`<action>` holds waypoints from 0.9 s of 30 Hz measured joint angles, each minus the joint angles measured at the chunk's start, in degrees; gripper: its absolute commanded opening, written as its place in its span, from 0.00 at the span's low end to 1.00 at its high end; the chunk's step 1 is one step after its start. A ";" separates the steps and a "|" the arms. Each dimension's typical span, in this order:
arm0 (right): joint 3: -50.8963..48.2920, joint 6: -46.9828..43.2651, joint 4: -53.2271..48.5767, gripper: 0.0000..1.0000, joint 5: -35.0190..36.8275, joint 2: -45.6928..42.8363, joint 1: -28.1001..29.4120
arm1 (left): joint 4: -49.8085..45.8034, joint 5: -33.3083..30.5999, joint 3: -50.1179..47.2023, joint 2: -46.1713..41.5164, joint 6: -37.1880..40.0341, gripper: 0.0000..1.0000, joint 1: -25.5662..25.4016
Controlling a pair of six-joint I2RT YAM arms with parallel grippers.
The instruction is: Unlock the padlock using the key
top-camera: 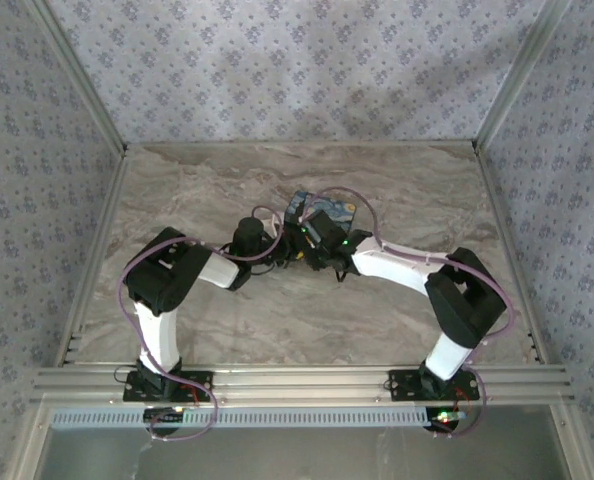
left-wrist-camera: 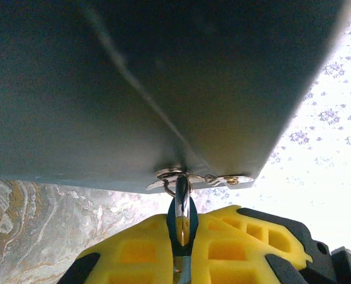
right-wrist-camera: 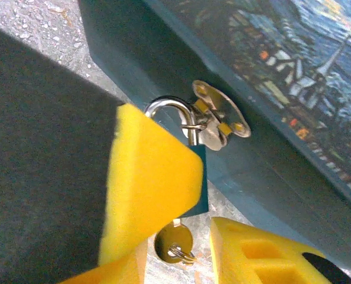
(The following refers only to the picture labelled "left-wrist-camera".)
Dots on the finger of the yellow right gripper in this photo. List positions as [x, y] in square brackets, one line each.
[252, 233]

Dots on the silver hasp latch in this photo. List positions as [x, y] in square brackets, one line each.
[231, 179]

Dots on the starry night painted box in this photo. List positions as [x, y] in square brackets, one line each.
[163, 88]

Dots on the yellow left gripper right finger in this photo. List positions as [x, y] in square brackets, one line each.
[222, 266]

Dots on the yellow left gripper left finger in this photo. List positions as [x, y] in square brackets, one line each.
[134, 254]

